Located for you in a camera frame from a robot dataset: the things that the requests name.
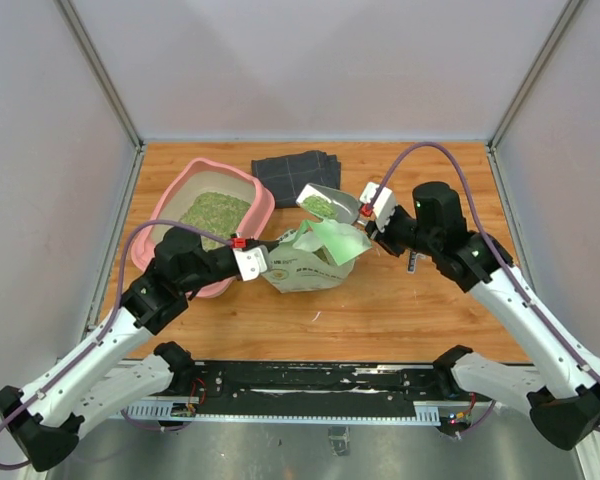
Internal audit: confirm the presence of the pink litter box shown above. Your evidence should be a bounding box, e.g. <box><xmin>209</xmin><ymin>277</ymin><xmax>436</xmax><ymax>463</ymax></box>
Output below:
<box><xmin>131</xmin><ymin>159</ymin><xmax>278</xmax><ymax>299</ymax></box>

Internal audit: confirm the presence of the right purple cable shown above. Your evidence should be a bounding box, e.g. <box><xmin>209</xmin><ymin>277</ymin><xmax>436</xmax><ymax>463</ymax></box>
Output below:
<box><xmin>367</xmin><ymin>142</ymin><xmax>600</xmax><ymax>439</ymax></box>

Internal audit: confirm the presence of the green litter bag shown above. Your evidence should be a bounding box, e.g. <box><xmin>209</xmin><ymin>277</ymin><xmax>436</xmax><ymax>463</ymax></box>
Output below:
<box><xmin>264</xmin><ymin>220</ymin><xmax>372</xmax><ymax>293</ymax></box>

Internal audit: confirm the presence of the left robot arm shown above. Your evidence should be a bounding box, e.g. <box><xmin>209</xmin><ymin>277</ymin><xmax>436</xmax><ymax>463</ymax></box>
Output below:
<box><xmin>0</xmin><ymin>221</ymin><xmax>278</xmax><ymax>472</ymax></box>

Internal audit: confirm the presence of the green cat litter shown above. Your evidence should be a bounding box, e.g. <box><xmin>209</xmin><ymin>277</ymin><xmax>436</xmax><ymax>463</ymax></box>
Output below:
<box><xmin>179</xmin><ymin>192</ymin><xmax>251</xmax><ymax>239</ymax></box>

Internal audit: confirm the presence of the piano pattern bag clip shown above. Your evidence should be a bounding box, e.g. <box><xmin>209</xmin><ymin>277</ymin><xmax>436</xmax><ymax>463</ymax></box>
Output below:
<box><xmin>407</xmin><ymin>251</ymin><xmax>418</xmax><ymax>274</ymax></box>

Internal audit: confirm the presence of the purple cable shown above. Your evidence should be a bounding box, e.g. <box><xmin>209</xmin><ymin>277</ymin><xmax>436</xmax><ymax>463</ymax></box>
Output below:
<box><xmin>367</xmin><ymin>142</ymin><xmax>600</xmax><ymax>439</ymax></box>
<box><xmin>0</xmin><ymin>220</ymin><xmax>236</xmax><ymax>471</ymax></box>

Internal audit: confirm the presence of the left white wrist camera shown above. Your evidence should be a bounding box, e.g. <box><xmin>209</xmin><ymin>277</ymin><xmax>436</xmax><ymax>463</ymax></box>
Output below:
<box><xmin>232</xmin><ymin>237</ymin><xmax>270</xmax><ymax>282</ymax></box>

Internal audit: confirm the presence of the grey metal scoop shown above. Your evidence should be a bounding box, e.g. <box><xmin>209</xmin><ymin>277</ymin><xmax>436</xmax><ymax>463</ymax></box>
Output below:
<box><xmin>296</xmin><ymin>183</ymin><xmax>362</xmax><ymax>225</ymax></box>

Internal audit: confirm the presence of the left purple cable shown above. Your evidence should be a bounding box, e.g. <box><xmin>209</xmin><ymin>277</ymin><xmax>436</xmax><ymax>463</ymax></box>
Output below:
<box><xmin>0</xmin><ymin>220</ymin><xmax>236</xmax><ymax>471</ymax></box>

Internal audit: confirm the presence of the dark checked folded cloth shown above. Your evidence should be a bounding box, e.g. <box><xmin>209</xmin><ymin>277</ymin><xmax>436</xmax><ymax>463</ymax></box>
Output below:
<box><xmin>251</xmin><ymin>150</ymin><xmax>341</xmax><ymax>209</ymax></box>

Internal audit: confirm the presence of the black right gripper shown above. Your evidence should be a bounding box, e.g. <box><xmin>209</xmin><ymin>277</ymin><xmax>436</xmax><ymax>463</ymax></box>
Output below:
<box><xmin>365</xmin><ymin>203</ymin><xmax>440</xmax><ymax>257</ymax></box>

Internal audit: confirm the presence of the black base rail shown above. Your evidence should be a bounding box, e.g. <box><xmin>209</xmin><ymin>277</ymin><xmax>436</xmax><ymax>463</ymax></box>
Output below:
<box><xmin>44</xmin><ymin>357</ymin><xmax>586</xmax><ymax>426</ymax></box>

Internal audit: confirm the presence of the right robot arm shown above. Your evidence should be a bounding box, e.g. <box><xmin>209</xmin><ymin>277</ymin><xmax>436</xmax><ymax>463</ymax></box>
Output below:
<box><xmin>360</xmin><ymin>182</ymin><xmax>600</xmax><ymax>450</ymax></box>

